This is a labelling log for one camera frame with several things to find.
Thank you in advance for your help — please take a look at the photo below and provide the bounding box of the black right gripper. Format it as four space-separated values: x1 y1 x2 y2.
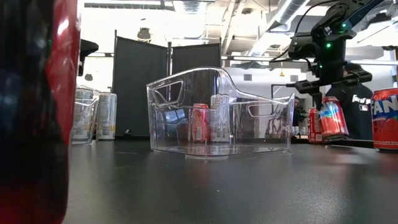
294 39 373 112

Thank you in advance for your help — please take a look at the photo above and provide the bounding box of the red Fanta soda can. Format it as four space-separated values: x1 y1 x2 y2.
317 96 349 141
307 107 324 144
0 0 82 224
371 87 398 152
190 103 211 143

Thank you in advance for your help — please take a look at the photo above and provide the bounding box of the person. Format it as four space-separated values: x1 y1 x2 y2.
325 62 374 141
294 96 308 127

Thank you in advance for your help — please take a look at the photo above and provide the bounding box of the long ceiling light bar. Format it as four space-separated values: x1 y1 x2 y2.
221 54 398 67

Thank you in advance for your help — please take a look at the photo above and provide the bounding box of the clear plastic storage bin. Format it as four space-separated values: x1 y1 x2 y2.
146 66 295 157
71 95 100 146

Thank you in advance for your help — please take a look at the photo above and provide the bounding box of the black ceiling-mounted device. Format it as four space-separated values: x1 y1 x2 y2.
136 27 152 43

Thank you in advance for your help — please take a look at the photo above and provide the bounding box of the black tubular frame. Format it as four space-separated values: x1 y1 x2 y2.
271 83 315 106

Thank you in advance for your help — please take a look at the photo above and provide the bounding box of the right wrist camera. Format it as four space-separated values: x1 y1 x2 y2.
288 32 318 60

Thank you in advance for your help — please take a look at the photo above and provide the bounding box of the silver ventilation duct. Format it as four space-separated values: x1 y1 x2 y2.
248 0 312 57

